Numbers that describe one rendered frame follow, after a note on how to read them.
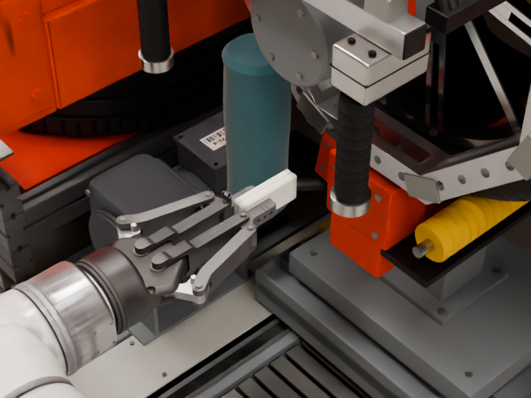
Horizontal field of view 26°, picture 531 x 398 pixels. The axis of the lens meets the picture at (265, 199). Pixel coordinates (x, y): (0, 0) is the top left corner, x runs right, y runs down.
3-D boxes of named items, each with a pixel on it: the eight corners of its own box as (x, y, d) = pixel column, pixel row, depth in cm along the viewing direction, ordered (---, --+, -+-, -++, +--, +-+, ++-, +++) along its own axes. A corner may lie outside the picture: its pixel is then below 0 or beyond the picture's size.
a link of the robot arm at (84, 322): (73, 398, 100) (129, 362, 102) (62, 328, 93) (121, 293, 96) (17, 337, 105) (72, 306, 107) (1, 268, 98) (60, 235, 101)
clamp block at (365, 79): (428, 72, 115) (434, 28, 111) (364, 109, 111) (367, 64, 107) (392, 50, 118) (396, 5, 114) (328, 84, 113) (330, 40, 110)
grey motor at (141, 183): (342, 263, 210) (352, 112, 186) (159, 384, 189) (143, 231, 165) (276, 212, 220) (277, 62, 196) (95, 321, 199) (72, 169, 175)
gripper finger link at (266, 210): (228, 221, 108) (250, 238, 107) (269, 197, 111) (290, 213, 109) (229, 232, 109) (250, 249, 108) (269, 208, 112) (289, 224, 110)
